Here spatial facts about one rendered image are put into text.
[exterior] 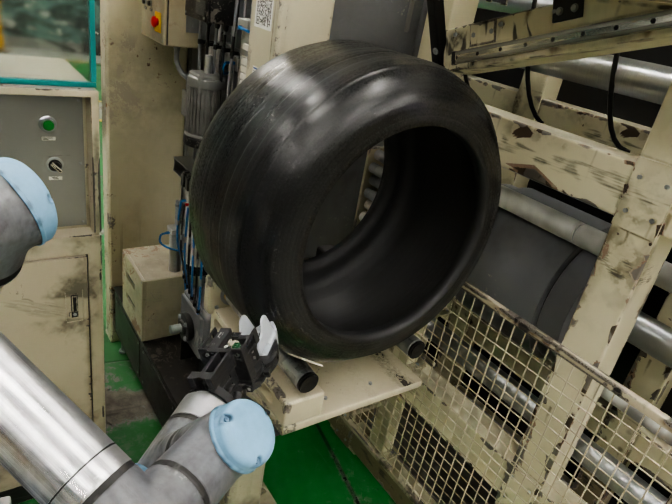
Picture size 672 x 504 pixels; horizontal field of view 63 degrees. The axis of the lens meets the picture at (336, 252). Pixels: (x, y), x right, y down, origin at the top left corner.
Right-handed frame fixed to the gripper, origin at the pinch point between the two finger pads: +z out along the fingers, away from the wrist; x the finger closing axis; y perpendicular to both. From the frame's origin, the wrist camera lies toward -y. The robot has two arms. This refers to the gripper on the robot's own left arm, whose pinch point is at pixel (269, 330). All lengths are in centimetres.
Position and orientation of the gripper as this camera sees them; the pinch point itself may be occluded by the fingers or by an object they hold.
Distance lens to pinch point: 92.5
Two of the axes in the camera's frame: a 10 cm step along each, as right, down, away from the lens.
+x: -9.4, 0.4, 3.4
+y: -2.0, -8.7, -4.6
